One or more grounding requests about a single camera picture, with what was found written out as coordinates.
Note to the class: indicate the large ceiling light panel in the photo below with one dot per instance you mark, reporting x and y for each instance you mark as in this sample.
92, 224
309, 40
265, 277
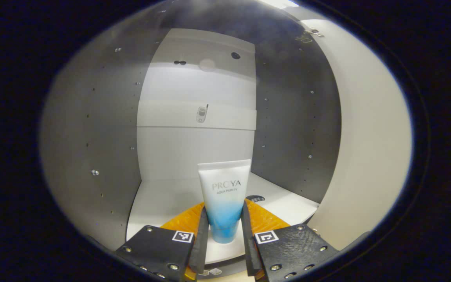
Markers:
278, 2

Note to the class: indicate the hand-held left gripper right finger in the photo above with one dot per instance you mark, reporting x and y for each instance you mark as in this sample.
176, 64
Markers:
249, 246

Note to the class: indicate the white and blue bottle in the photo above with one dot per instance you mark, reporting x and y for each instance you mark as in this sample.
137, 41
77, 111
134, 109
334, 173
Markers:
224, 188

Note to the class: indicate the metal door hinge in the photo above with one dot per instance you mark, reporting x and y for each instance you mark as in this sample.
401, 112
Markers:
313, 32

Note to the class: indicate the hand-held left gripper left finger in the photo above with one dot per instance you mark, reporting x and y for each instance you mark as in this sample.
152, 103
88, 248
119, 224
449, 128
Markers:
201, 243

